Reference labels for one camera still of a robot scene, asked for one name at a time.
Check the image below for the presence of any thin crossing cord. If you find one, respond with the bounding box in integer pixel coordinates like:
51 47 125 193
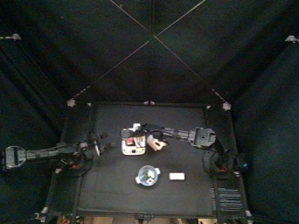
70 0 208 100
107 0 228 103

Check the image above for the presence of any white knife holder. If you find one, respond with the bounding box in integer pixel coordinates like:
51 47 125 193
119 122 146 157

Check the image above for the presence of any white rectangular block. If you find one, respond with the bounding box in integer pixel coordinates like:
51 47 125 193
168 171 186 181

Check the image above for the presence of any white printed label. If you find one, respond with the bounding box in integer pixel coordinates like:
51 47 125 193
216 187 244 214

